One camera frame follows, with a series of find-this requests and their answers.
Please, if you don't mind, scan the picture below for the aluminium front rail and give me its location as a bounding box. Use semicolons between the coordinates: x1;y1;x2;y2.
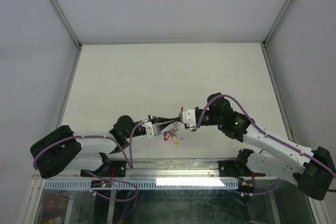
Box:
33;157;316;182

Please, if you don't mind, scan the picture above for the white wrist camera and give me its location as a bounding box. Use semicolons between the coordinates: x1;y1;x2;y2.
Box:
142;122;161;138
181;109;197;130

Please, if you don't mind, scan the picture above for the red key tag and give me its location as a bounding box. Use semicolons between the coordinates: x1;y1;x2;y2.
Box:
163;131;172;141

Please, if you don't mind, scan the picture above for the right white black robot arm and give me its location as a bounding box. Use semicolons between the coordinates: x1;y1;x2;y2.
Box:
179;93;335;200

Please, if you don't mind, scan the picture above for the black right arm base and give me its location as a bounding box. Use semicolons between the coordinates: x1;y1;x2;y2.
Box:
217;160;253;180

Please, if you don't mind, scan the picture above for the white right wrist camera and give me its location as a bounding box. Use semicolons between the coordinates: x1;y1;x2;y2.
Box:
181;109;197;130

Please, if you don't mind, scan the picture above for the right aluminium frame post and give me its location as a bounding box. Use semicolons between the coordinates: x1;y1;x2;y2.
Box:
262;0;295;48

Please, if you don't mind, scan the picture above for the left aluminium frame post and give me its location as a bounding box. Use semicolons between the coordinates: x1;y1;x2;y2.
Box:
48;0;82;50

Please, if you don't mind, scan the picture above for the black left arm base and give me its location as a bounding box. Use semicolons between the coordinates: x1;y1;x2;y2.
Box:
90;160;127;178

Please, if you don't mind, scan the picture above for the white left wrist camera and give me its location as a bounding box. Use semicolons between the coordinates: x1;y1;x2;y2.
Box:
142;122;161;138

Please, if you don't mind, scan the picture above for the perforated grey cable duct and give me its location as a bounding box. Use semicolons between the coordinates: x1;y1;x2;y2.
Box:
44;177;238;190

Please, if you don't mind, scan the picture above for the aluminium frame post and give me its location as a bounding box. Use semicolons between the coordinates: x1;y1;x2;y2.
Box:
48;0;82;50
262;0;295;48

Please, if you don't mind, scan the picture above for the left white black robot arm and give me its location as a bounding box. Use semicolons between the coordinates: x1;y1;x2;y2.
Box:
30;115;179;179

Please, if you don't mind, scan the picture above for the yellow key tag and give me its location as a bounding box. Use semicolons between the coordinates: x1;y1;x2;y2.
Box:
171;134;183;145

